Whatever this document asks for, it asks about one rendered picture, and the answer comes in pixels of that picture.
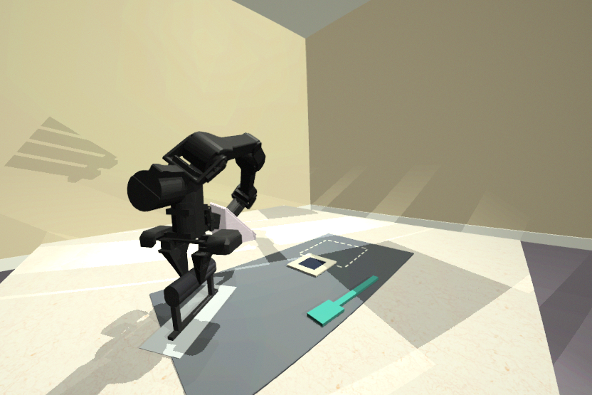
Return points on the cream square tile with dark blue center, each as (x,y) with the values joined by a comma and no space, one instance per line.
(312,264)

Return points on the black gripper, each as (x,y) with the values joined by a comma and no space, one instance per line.
(188,227)

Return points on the teal flat trowel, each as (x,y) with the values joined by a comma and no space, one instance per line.
(329,310)

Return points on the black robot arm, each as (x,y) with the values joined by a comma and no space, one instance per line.
(208,155)

